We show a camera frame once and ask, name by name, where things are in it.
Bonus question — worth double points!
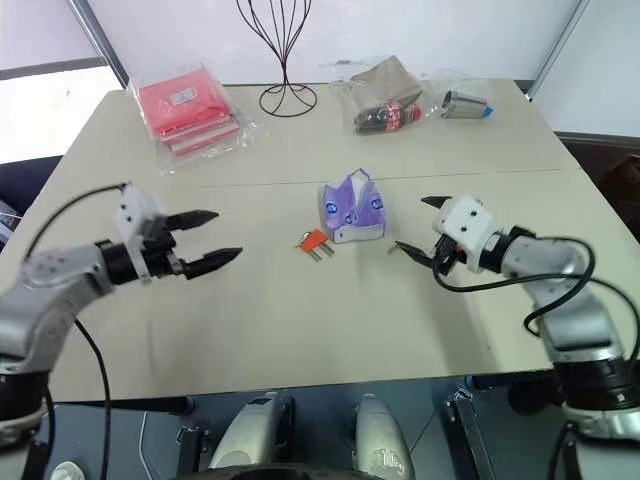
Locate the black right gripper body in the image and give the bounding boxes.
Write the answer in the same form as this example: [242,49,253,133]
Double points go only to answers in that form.
[433,234,471,275]

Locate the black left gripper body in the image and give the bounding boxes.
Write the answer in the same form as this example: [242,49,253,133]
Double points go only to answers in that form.
[141,214,195,279]

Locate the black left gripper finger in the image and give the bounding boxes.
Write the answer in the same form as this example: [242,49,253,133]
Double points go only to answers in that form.
[181,246,244,280]
[166,209,221,233]

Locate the purple tissue pack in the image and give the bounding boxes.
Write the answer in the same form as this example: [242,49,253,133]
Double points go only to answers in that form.
[319,168,389,247]

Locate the cola bottle with red label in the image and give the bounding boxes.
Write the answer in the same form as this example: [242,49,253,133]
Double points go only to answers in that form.
[352,101,427,137]

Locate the metal cylinder with blue cap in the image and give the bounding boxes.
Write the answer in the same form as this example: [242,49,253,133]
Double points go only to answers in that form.
[439,89,497,122]

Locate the small orange plug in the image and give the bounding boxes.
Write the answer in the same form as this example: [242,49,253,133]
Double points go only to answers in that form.
[297,227,329,254]

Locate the red packets in clear bag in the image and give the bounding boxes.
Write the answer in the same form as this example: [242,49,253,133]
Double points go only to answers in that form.
[124,61,257,177]

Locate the clear crumpled plastic bag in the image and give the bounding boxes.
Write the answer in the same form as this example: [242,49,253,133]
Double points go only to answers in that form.
[428,73,502,124]

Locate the brown folded pouch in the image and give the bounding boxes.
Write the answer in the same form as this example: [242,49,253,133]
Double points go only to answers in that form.
[347,55,425,117]

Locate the dark blue chair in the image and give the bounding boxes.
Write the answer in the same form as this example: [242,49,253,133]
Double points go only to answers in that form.
[0,155,65,217]

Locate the dark brown furniture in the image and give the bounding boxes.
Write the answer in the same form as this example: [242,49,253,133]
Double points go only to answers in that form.
[553,129,640,222]

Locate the silver rounded robot leg shell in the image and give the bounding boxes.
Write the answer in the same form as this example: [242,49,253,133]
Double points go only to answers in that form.
[352,393,417,480]
[207,391,297,472]

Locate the white round object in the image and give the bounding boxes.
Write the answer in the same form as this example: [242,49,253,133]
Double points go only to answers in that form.
[49,460,87,480]

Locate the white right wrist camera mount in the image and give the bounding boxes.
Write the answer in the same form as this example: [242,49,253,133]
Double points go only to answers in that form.
[431,194,504,274]

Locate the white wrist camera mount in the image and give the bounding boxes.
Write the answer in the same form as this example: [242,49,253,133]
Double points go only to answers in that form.
[431,194,504,274]
[113,183,168,286]

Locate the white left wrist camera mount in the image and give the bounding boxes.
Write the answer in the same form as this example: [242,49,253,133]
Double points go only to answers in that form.
[113,183,168,286]

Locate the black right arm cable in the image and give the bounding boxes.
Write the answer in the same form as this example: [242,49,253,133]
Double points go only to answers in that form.
[431,236,640,362]

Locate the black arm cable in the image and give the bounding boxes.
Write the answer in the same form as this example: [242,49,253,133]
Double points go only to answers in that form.
[431,236,640,362]
[24,182,112,480]

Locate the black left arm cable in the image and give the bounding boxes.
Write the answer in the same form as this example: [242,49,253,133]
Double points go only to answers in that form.
[24,182,112,480]

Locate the black wire stand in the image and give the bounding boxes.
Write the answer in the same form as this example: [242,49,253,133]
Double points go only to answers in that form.
[235,0,319,119]

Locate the black table frame bracket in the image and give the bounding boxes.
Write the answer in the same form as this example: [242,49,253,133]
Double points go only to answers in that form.
[174,423,212,472]
[443,383,497,480]

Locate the thin white cable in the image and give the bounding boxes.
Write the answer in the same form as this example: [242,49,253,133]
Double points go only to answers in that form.
[138,409,153,480]

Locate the grey window frame bar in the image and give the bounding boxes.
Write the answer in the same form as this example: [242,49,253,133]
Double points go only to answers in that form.
[523,0,587,102]
[66,0,132,92]

